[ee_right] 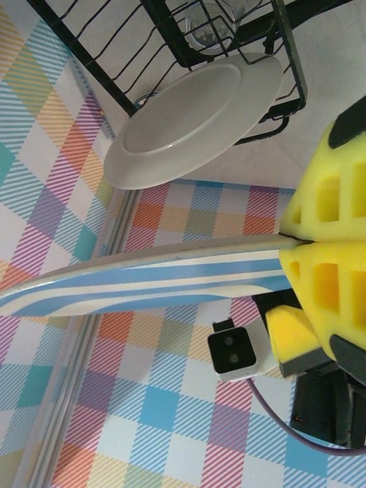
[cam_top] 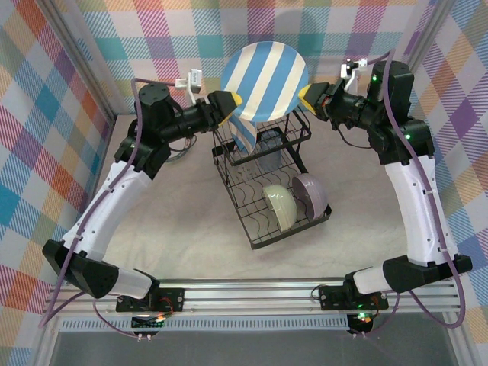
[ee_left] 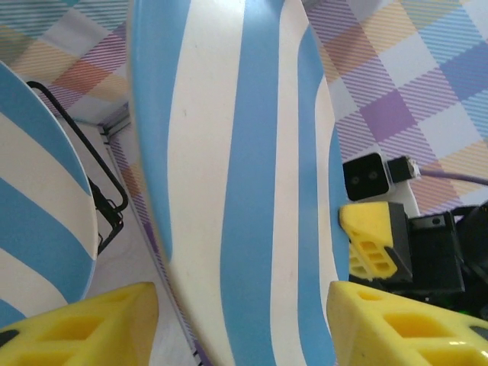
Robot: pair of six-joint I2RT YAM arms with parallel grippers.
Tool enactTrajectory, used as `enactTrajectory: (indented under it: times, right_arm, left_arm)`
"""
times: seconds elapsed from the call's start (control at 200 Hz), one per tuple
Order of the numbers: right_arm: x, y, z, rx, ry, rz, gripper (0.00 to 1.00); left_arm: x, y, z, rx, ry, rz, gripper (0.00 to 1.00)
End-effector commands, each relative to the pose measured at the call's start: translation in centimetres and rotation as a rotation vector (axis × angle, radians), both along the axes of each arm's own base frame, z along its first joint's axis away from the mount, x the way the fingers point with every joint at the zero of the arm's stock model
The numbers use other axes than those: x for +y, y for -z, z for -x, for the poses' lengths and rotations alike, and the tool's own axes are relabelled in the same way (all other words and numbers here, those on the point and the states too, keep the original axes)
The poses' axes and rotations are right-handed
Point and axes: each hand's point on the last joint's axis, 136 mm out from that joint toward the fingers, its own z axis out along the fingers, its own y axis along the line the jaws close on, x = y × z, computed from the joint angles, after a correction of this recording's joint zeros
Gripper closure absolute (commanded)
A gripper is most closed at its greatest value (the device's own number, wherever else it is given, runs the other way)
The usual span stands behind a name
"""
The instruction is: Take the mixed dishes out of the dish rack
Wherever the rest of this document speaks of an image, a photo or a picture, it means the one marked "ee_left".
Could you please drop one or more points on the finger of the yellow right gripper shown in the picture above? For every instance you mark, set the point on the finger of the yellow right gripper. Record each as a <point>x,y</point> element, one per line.
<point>366,228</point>

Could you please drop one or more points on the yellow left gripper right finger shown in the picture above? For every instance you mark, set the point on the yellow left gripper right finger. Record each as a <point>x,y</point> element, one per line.
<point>400,335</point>

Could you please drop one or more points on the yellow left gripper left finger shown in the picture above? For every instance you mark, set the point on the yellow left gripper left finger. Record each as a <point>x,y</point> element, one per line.
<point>76,335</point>

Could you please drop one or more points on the blue striped plate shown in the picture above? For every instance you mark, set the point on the blue striped plate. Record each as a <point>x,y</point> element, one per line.
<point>248,152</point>
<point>38,190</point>

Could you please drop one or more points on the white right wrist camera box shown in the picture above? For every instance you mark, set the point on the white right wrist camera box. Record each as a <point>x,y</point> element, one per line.
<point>366,175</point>

